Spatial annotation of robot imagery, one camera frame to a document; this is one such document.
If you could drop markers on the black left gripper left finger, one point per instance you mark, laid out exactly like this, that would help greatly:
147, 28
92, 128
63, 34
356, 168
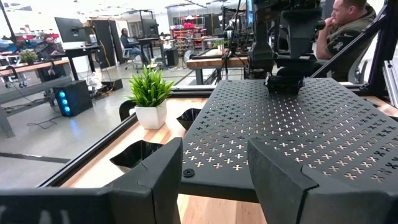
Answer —
124, 199

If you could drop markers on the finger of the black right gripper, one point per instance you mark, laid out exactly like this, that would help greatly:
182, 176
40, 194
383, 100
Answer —
290, 37
308, 37

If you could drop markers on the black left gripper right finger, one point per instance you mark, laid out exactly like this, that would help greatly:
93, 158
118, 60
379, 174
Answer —
295, 199

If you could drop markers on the small black wavy plate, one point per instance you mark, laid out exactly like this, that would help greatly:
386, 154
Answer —
188, 119
133, 155

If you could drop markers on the small black square plate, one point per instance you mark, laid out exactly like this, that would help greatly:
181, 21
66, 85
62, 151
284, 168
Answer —
284, 85

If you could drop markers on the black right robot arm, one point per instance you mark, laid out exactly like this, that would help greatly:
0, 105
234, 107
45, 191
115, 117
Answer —
261, 53

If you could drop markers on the person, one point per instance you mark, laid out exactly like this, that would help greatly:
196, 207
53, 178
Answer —
126, 40
342, 37
49, 46

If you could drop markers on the black perforated metal riser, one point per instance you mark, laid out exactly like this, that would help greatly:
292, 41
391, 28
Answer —
217, 186

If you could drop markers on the wooden top workbench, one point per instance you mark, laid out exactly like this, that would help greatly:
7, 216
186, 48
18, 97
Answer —
211, 62

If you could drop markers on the green plant in white pot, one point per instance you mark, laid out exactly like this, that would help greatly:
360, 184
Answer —
150, 116

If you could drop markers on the silver aluminium extrusion bar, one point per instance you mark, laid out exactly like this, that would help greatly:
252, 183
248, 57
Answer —
391, 84

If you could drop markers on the black computer tower blue lights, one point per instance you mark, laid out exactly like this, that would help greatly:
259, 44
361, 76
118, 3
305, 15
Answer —
74, 99

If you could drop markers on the office chair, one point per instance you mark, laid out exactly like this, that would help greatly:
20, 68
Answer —
129, 59

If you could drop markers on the black computer monitor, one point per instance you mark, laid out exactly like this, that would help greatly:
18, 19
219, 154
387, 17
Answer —
150, 28
70, 29

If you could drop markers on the wooden top desk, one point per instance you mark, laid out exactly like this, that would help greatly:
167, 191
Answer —
31, 66

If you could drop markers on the small green plant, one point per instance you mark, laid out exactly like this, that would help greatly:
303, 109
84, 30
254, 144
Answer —
28, 56

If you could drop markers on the black curved frame bracket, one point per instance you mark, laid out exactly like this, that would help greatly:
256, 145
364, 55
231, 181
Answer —
124, 109

